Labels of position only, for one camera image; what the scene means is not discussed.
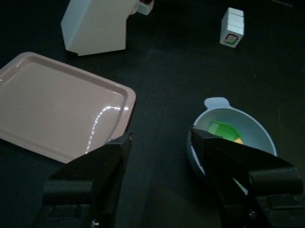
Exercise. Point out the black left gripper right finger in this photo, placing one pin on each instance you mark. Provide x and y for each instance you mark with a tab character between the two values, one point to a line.
247	175

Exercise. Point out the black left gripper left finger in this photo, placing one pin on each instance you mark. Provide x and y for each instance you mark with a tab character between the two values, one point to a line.
85	175

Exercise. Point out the yellow toy food piece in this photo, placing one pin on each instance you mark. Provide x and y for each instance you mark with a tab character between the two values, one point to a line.
239	141

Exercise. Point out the green toy vegetable piece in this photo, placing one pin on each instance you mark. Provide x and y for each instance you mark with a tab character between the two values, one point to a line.
226	131

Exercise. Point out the pink rectangular plastic tray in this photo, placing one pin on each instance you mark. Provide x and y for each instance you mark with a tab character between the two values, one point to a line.
56	107

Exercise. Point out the white toy box appliance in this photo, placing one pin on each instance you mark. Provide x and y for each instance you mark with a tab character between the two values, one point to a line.
96	26

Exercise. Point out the small red block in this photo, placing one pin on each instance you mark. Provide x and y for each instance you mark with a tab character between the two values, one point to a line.
232	26

